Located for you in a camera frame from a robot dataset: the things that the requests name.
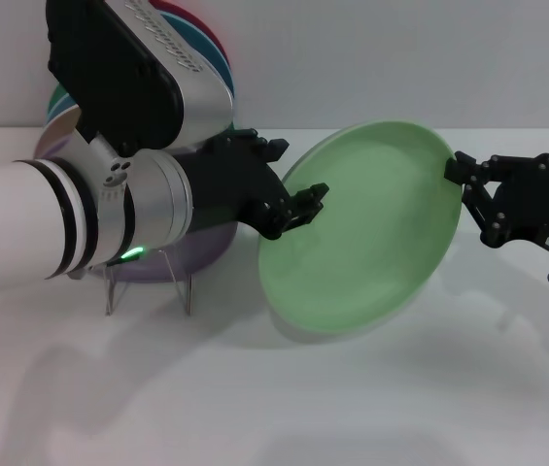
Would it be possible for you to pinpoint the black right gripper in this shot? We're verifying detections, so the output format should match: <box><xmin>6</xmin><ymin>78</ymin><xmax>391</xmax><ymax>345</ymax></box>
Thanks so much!
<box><xmin>443</xmin><ymin>150</ymin><xmax>549</xmax><ymax>259</ymax></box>

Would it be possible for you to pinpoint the clear acrylic plate rack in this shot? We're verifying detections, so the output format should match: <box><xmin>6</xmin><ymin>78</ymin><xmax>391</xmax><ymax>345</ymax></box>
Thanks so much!
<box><xmin>103</xmin><ymin>246</ymin><xmax>194</xmax><ymax>317</ymax></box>

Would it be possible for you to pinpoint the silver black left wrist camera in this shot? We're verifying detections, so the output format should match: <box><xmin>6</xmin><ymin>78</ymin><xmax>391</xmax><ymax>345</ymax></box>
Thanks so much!
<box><xmin>44</xmin><ymin>0</ymin><xmax>234</xmax><ymax>152</ymax></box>

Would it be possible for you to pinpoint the purple plate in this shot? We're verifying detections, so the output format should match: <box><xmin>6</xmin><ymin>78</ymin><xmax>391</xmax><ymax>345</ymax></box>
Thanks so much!
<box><xmin>33</xmin><ymin>135</ymin><xmax>239</xmax><ymax>285</ymax></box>

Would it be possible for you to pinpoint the light blue plate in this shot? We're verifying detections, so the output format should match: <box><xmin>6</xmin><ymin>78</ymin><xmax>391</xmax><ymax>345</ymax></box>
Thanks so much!
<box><xmin>44</xmin><ymin>94</ymin><xmax>81</xmax><ymax>123</ymax></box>

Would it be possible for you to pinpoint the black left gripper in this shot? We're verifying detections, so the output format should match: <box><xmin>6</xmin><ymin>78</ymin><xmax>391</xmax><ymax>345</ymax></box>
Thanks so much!
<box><xmin>176</xmin><ymin>127</ymin><xmax>329</xmax><ymax>241</ymax></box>

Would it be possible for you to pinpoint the beige plate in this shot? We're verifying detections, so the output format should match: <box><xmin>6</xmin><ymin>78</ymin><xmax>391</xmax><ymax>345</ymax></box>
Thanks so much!
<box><xmin>39</xmin><ymin>105</ymin><xmax>85</xmax><ymax>147</ymax></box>

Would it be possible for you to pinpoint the light green plate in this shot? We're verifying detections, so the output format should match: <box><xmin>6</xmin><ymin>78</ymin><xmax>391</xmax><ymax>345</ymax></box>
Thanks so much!
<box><xmin>257</xmin><ymin>119</ymin><xmax>464</xmax><ymax>335</ymax></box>

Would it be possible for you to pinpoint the teal blue plate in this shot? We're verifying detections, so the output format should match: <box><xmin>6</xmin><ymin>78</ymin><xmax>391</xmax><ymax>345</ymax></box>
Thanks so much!
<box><xmin>162</xmin><ymin>12</ymin><xmax>233</xmax><ymax>91</ymax></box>

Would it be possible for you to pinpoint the red plate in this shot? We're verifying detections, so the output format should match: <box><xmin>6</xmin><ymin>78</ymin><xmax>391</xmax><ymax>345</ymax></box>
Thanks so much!
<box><xmin>150</xmin><ymin>0</ymin><xmax>230</xmax><ymax>55</ymax></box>

